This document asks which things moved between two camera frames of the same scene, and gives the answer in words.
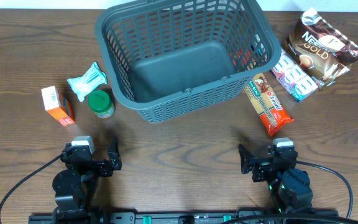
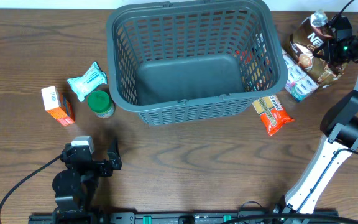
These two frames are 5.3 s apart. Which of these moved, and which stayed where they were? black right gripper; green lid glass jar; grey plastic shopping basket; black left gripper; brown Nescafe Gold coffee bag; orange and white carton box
Moved: black right gripper; grey plastic shopping basket
Stayed: green lid glass jar; brown Nescafe Gold coffee bag; orange and white carton box; black left gripper
